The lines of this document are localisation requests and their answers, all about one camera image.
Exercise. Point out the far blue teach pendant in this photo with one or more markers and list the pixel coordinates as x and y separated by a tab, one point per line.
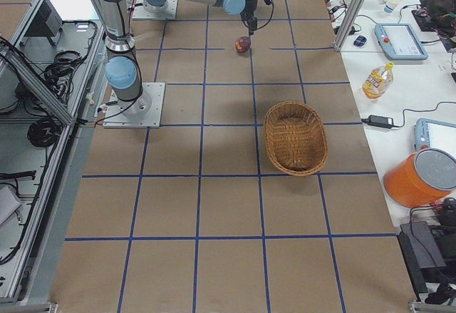
399	42

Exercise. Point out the orange bucket with grey lid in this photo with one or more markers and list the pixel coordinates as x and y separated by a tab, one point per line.
422	178

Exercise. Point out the aluminium frame post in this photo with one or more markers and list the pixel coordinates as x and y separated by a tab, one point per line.
351	10

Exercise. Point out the paper cup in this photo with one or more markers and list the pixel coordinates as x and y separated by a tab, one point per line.
390	6

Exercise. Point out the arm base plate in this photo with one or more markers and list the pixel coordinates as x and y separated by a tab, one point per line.
146	11
146	112

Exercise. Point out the near blue teach pendant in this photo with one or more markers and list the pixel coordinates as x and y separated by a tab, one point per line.
435	134

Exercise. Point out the black power adapter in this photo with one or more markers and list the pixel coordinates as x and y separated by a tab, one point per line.
379	121

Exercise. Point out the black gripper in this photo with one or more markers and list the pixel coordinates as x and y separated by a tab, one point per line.
250	11

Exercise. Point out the dark red apple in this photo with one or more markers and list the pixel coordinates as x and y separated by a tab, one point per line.
242	44

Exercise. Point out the orange juice bottle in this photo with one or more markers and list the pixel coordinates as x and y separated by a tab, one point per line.
378	81

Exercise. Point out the woven wicker basket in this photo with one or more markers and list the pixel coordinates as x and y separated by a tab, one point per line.
295	138

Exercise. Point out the blue teach pendant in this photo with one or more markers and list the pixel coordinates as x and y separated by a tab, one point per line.
399	42
435	134

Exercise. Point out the dark blue computer mouse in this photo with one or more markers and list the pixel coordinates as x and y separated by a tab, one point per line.
360	41

